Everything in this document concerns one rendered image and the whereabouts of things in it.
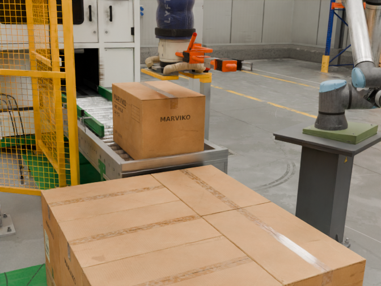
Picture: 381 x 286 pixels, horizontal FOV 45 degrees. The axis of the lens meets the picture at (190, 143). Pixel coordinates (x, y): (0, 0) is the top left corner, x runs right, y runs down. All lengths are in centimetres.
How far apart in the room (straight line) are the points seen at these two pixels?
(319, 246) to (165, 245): 62
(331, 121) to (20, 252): 201
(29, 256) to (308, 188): 172
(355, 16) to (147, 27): 999
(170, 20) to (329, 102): 101
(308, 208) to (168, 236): 122
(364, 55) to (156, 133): 119
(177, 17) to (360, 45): 95
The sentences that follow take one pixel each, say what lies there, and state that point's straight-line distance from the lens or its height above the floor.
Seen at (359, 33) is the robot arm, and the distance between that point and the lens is 236.
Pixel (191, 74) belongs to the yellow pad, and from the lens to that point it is 263.
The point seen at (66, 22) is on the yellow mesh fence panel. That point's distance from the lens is 317.
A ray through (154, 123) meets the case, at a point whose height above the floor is 80.
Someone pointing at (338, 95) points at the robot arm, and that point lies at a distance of 277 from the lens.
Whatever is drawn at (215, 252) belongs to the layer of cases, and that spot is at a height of 54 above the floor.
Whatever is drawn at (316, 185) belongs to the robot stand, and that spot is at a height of 45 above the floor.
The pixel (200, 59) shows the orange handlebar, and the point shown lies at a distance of 233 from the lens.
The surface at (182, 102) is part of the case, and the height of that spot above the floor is 92.
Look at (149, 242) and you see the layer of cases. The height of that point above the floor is 54.
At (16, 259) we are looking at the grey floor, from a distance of 299.
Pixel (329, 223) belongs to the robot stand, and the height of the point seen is 24.
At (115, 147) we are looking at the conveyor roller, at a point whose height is 55.
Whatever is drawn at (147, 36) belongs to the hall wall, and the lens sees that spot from 1217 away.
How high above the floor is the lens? 146
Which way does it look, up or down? 17 degrees down
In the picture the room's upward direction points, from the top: 1 degrees clockwise
